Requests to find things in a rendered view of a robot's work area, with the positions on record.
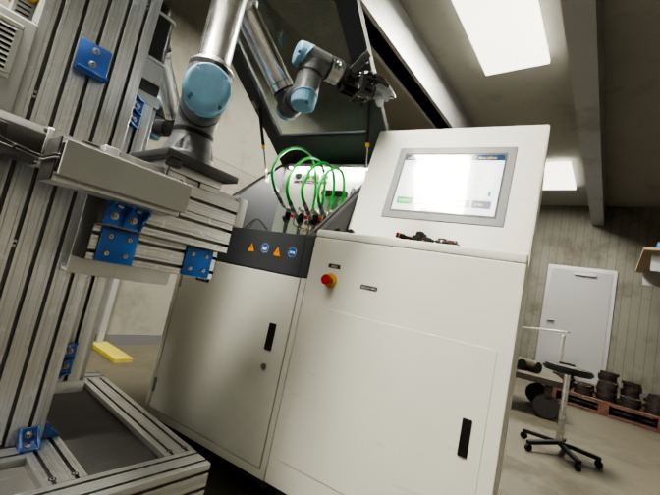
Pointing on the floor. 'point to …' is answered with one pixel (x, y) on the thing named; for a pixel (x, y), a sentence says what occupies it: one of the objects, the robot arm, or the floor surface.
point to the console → (410, 342)
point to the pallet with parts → (606, 392)
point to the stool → (563, 417)
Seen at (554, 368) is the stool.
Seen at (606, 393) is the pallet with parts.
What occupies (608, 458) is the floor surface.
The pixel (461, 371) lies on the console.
